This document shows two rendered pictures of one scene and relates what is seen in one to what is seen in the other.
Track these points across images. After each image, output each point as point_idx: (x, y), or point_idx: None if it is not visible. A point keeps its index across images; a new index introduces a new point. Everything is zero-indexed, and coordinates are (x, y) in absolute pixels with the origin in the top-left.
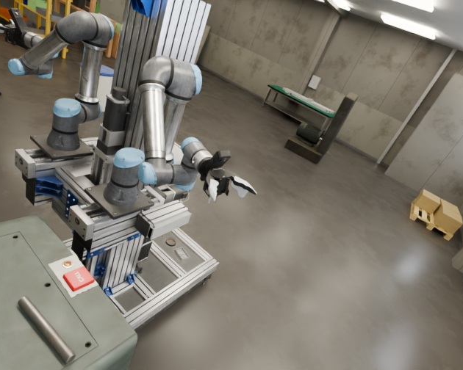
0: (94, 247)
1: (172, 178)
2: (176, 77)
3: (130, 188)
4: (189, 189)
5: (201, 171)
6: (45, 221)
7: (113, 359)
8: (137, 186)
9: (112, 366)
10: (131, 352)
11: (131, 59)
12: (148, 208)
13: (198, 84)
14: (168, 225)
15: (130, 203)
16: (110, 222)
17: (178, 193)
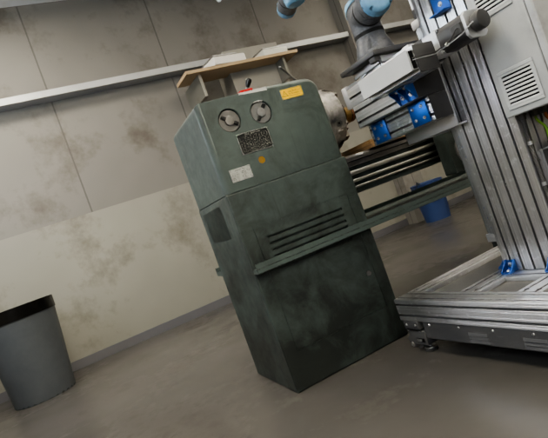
0: (359, 120)
1: (278, 0)
2: None
3: (357, 40)
4: (285, 3)
5: None
6: (301, 80)
7: (190, 112)
8: (370, 37)
9: (191, 118)
10: (194, 113)
11: None
12: (373, 60)
13: None
14: (374, 74)
15: (360, 58)
16: (358, 87)
17: (442, 30)
